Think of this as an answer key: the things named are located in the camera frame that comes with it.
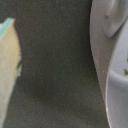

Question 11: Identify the grey pot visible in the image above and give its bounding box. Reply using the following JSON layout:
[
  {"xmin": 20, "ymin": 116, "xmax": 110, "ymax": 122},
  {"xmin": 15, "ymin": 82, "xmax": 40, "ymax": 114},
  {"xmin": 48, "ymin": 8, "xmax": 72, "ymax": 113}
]
[{"xmin": 90, "ymin": 0, "xmax": 128, "ymax": 128}]

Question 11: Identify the pale green gripper finger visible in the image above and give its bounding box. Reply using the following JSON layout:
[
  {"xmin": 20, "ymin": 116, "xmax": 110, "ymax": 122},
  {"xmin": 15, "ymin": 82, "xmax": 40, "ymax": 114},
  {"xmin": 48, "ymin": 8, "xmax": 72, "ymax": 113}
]
[{"xmin": 0, "ymin": 18, "xmax": 21, "ymax": 124}]

